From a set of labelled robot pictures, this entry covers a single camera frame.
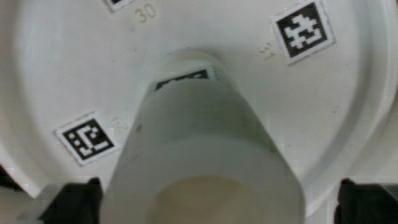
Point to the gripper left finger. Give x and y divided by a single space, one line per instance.
66 204

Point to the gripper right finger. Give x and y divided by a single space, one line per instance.
366 203

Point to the white round table top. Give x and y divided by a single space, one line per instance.
310 51

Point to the white cylindrical table leg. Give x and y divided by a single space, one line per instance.
201 173

